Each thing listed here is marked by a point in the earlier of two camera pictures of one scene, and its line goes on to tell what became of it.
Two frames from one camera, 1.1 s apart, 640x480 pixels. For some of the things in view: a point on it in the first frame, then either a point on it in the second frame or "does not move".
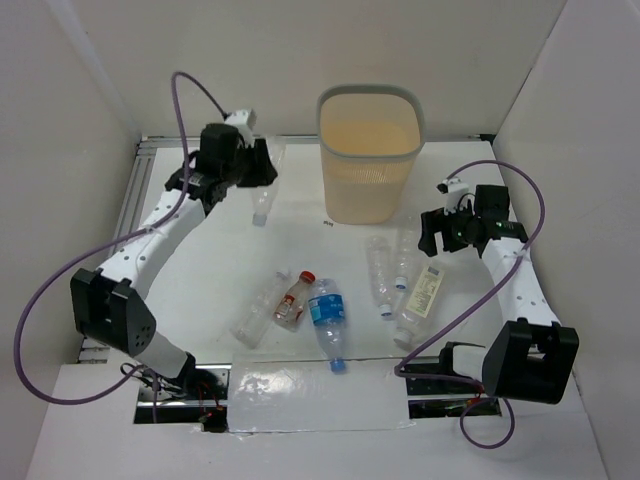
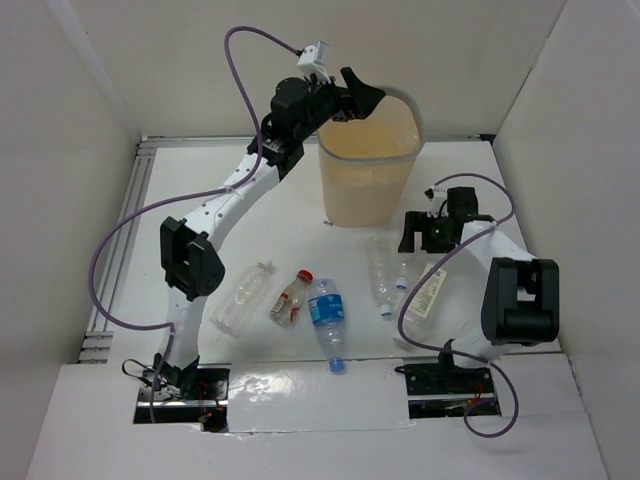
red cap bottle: x=289 y=311 does not move
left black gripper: x=257 y=167 → x=341 y=100
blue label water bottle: x=327 y=305 does not move
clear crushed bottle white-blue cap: x=380 y=262 does not move
